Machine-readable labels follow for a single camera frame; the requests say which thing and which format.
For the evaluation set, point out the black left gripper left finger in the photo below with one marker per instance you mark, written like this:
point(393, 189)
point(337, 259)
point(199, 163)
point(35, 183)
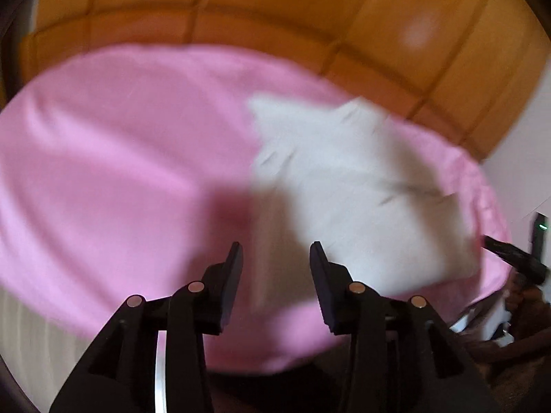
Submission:
point(117, 372)

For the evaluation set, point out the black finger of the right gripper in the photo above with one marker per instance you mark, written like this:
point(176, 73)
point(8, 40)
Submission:
point(510, 254)

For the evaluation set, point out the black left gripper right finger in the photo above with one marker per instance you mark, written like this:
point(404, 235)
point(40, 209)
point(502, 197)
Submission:
point(402, 356)

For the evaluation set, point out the white knitted sweater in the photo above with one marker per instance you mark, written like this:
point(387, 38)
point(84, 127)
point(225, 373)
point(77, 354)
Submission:
point(342, 177)

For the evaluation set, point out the person's right hand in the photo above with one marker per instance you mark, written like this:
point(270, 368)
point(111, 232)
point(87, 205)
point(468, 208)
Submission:
point(530, 312)

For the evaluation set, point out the pink bed blanket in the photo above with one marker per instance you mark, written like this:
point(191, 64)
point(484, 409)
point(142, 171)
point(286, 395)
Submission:
point(127, 171)

